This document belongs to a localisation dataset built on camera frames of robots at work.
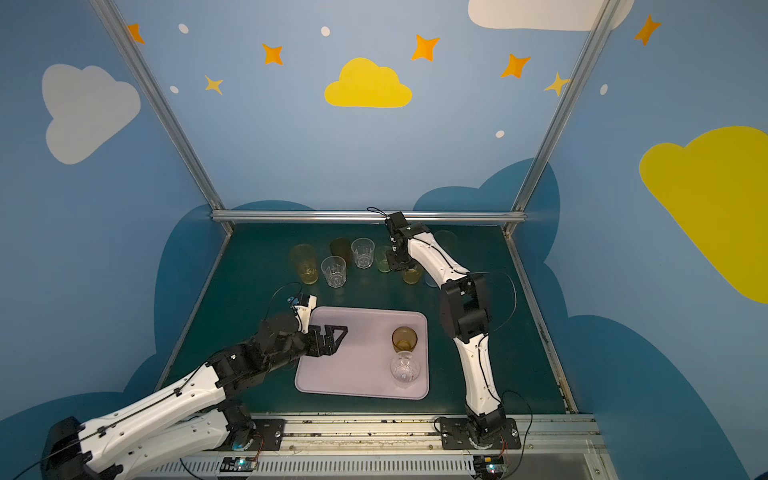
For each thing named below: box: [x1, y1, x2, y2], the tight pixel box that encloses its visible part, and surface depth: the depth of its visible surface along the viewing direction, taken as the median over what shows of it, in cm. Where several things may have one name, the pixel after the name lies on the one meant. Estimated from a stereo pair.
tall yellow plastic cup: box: [290, 244, 319, 285], surface depth 101 cm
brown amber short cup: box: [391, 326, 418, 353], surface depth 88 cm
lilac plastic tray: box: [295, 307, 430, 400], surface depth 88 cm
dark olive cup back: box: [329, 237, 352, 265], surface depth 106 cm
